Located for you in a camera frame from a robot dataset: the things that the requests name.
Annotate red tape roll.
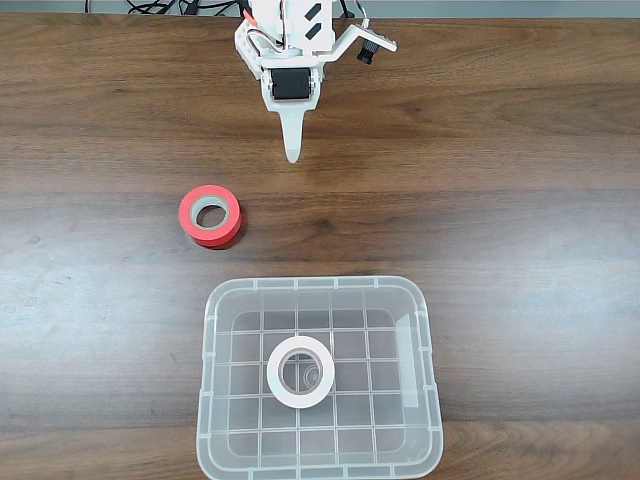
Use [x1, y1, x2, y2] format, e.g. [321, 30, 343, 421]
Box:
[178, 184, 245, 250]

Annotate clear plastic box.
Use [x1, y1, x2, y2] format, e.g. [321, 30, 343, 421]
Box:
[195, 275, 445, 480]

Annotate black camera on white bracket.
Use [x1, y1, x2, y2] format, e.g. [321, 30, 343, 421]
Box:
[322, 23, 400, 67]

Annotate white tape roll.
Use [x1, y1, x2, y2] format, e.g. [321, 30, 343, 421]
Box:
[266, 335, 336, 410]

